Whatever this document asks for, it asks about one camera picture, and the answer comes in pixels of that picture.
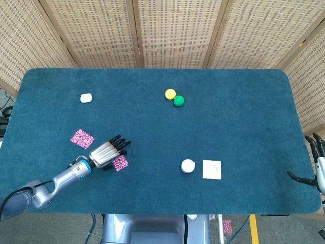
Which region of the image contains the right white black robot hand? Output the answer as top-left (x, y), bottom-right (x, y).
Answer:
top-left (286, 132), bottom-right (325, 196)

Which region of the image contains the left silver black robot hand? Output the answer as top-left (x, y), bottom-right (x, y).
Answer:
top-left (88, 134), bottom-right (132, 171)

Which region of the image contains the blue carpet table cover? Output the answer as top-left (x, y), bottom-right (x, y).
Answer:
top-left (0, 67), bottom-right (321, 215)

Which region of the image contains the white round cap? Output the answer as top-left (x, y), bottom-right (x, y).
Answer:
top-left (181, 159), bottom-right (196, 174)

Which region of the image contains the blue-grey robot torso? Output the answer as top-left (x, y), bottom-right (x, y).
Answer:
top-left (101, 214), bottom-right (212, 244)

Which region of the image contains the black box device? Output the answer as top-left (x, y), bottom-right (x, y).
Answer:
top-left (0, 116), bottom-right (10, 137)

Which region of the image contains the pale yellow sticky note pad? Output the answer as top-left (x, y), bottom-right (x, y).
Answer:
top-left (202, 160), bottom-right (222, 180)

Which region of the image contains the white table leg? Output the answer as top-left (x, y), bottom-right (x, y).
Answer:
top-left (217, 214), bottom-right (224, 244)

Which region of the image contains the blue cable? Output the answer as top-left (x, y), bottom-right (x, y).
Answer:
top-left (237, 215), bottom-right (251, 244)
top-left (85, 214), bottom-right (98, 244)

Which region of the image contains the black coiled cable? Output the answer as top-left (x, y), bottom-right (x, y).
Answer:
top-left (0, 105), bottom-right (14, 119)

